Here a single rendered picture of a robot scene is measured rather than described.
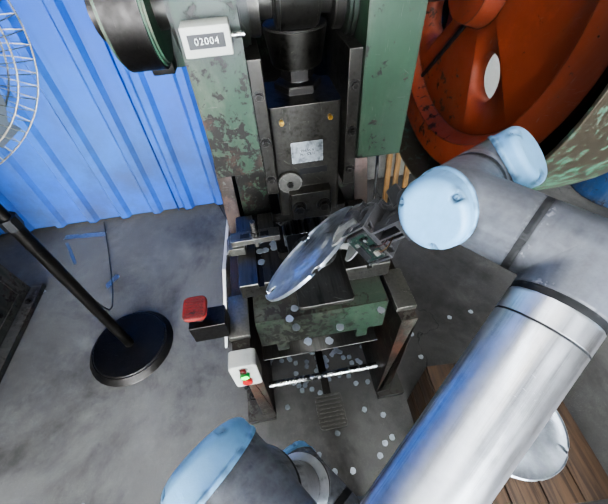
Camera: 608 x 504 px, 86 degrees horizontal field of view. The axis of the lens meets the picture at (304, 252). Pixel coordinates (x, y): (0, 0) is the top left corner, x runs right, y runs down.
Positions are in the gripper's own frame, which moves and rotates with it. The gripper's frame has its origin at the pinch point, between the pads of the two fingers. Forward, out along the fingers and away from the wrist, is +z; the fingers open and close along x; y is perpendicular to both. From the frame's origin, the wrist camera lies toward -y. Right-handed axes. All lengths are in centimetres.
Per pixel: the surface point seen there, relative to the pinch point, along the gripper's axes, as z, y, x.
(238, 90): -4.6, -3.0, -32.2
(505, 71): -29.0, -31.7, -1.5
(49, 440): 137, 67, -8
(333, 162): 3.1, -17.7, -10.5
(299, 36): -11.9, -15.8, -31.6
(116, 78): 105, -63, -104
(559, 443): 3, -9, 91
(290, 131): 1.1, -12.0, -21.9
